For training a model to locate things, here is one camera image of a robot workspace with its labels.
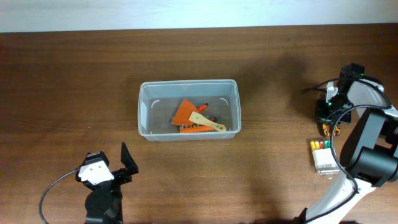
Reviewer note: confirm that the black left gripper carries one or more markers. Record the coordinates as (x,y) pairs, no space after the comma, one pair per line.
(124,176)

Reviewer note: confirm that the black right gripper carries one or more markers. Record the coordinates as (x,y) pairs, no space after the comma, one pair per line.
(323,118)

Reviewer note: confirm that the orange black long-nose pliers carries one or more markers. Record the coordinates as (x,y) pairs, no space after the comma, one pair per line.
(327,130)

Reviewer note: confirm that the clear box coloured screwdrivers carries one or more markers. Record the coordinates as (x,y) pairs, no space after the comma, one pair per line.
(323,159)

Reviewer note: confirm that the orange scraper wooden handle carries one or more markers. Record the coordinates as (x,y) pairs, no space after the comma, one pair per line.
(188,115)

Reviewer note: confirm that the orange screwdriver bit holder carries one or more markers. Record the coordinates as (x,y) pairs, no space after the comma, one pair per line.
(195,129)

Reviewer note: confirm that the red black small cutters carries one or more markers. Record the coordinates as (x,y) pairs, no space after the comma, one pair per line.
(202,108)

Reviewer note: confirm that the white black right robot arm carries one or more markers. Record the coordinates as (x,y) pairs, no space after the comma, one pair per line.
(359,127)

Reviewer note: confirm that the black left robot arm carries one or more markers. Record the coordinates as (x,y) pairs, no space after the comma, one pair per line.
(104,204)

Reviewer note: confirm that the clear plastic container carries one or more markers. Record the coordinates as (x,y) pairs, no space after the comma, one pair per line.
(159,101)

